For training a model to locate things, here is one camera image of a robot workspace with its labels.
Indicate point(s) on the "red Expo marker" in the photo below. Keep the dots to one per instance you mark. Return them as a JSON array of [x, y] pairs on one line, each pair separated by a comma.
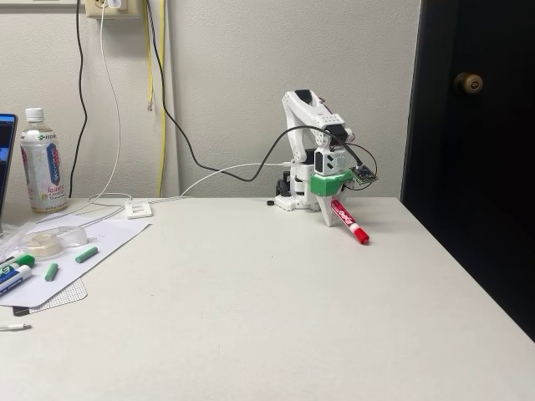
[[351, 225]]

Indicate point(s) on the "green Expo marker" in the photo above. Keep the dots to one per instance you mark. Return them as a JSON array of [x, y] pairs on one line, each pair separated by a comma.
[[18, 261]]

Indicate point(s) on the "blue Expo marker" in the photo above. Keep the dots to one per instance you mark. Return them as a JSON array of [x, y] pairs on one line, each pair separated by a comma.
[[14, 279]]

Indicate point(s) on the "dark door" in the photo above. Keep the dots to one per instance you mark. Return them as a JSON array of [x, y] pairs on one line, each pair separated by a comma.
[[480, 188]]

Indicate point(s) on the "brass door knob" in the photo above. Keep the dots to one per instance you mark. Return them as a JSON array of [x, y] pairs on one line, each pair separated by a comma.
[[469, 82]]

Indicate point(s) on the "white rectangular plate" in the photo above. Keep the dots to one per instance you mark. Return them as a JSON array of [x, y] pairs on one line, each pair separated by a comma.
[[139, 209]]

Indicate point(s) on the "white paper sheet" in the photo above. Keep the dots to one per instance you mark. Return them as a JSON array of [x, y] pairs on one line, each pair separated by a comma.
[[113, 238]]

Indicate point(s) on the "green cylinder piece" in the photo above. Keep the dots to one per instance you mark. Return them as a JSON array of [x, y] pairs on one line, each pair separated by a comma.
[[86, 255], [51, 271]]

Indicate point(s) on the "white mesh mat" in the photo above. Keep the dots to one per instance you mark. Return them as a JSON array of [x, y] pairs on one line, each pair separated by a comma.
[[71, 294]]

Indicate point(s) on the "clear tape dispenser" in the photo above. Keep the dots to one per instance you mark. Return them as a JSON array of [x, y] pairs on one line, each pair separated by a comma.
[[46, 242]]

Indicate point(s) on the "jasmine tea bottle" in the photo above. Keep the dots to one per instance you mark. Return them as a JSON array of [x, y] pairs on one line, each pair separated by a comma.
[[42, 167]]

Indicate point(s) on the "white charger plug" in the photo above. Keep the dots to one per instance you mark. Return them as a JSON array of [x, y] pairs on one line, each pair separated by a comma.
[[117, 3]]

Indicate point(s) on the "laptop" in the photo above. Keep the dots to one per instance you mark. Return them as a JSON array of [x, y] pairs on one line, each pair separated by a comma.
[[6, 167]]

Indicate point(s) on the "black card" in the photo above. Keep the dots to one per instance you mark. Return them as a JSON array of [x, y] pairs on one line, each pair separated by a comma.
[[21, 311]]

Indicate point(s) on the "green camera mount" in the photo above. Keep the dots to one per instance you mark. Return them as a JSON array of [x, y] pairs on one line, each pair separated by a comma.
[[328, 184]]

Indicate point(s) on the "beige wall outlet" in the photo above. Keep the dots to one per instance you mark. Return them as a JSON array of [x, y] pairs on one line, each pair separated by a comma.
[[94, 10]]

